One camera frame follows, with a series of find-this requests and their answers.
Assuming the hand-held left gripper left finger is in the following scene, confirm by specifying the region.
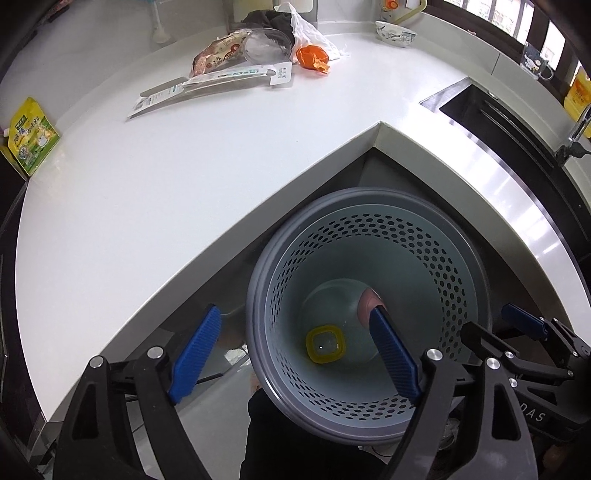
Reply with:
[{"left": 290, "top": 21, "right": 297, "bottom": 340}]
[{"left": 53, "top": 304, "right": 223, "bottom": 480}]

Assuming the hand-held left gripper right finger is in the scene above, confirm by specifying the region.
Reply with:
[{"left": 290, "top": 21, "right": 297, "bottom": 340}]
[{"left": 369, "top": 307, "right": 539, "bottom": 480}]

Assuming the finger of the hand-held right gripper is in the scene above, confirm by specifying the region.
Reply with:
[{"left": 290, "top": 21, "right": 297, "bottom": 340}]
[
  {"left": 460, "top": 322, "right": 571, "bottom": 385},
  {"left": 501, "top": 303, "right": 591, "bottom": 358}
]

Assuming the grey perforated waste bin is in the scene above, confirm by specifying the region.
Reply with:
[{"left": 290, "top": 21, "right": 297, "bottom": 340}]
[{"left": 246, "top": 187, "right": 491, "bottom": 444}]

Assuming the long white blister packaging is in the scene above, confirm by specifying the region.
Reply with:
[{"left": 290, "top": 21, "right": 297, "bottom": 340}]
[{"left": 128, "top": 60, "right": 294, "bottom": 120}]

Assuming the printed snack bag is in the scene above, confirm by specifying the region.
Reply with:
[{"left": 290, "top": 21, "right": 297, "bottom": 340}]
[{"left": 191, "top": 28, "right": 252, "bottom": 77}]

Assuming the clear plastic cup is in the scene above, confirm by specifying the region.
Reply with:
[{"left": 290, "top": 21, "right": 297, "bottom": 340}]
[{"left": 242, "top": 28, "right": 294, "bottom": 63}]

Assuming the orange peel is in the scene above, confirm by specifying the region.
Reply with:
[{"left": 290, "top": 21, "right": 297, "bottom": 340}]
[{"left": 295, "top": 45, "right": 332, "bottom": 75}]

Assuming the white plastic bag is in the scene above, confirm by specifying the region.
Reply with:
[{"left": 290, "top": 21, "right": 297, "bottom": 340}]
[{"left": 276, "top": 2, "right": 350, "bottom": 63}]

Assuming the pink round object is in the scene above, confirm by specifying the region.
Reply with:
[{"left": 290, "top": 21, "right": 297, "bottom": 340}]
[{"left": 358, "top": 287, "right": 389, "bottom": 326}]

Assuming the small yellow-rimmed clear container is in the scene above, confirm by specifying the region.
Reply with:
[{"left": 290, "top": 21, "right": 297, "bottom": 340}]
[{"left": 305, "top": 325, "right": 347, "bottom": 364}]

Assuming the person's dark clothing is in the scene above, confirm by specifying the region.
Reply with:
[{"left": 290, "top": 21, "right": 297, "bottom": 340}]
[{"left": 240, "top": 388, "right": 398, "bottom": 480}]

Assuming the metal faucet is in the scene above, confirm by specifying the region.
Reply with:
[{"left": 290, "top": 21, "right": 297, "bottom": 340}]
[{"left": 554, "top": 106, "right": 591, "bottom": 164}]

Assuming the black kitchen sink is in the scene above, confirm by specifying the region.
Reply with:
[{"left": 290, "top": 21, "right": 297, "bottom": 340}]
[{"left": 420, "top": 76, "right": 591, "bottom": 241}]

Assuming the yellow oil bottle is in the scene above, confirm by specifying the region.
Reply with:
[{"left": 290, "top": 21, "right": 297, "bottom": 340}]
[{"left": 564, "top": 69, "right": 591, "bottom": 139}]

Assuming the printed glass mug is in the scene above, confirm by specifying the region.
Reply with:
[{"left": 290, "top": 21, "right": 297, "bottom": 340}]
[{"left": 522, "top": 41, "right": 555, "bottom": 81}]

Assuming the yellow-green printed pouch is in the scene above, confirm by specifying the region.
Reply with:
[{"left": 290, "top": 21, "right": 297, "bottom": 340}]
[{"left": 0, "top": 97, "right": 62, "bottom": 177}]

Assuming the white patterned bowl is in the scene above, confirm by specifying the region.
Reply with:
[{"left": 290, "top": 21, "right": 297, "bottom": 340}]
[{"left": 375, "top": 20, "right": 417, "bottom": 48}]

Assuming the white bottle brush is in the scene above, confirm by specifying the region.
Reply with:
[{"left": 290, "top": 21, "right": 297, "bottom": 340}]
[{"left": 148, "top": 0, "right": 170, "bottom": 44}]

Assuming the black cloth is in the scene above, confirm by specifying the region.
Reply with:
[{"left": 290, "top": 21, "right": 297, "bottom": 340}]
[{"left": 242, "top": 9, "right": 296, "bottom": 40}]

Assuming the white jug with orange cap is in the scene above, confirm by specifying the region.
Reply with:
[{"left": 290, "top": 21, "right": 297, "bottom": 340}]
[{"left": 376, "top": 0, "right": 428, "bottom": 24}]

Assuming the dark window frame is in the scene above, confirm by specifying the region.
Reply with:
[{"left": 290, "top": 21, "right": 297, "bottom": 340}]
[{"left": 434, "top": 0, "right": 591, "bottom": 93}]

